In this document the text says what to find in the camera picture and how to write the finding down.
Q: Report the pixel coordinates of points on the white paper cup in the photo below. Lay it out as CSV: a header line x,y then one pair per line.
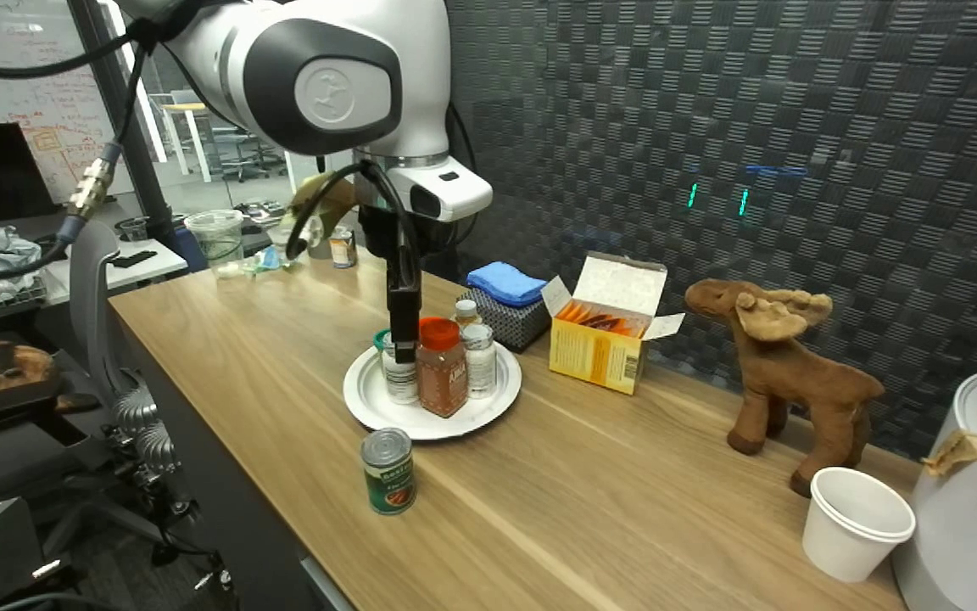
x,y
851,527

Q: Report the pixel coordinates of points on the folded blue cloth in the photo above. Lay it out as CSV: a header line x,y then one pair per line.
x,y
506,283

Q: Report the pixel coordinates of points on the grey metal post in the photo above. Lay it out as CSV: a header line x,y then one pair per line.
x,y
90,300

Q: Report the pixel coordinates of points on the labelled tin can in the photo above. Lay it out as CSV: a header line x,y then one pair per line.
x,y
340,249

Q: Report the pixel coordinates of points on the orange-lid spice jar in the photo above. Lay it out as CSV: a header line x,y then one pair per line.
x,y
443,373

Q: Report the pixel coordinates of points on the brown moose plush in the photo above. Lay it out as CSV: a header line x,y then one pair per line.
x,y
796,377

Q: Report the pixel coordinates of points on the white side desk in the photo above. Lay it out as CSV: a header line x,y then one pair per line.
x,y
117,271

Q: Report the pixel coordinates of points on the white paper plate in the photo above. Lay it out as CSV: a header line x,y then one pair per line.
x,y
476,413

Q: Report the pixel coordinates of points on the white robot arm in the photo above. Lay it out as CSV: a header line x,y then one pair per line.
x,y
307,80

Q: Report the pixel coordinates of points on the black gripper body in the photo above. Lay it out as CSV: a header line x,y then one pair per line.
x,y
397,243

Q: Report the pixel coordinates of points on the clear plastic cup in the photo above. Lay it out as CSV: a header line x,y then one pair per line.
x,y
215,235

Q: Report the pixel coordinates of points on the open yellow cardboard box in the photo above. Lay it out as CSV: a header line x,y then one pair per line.
x,y
601,345

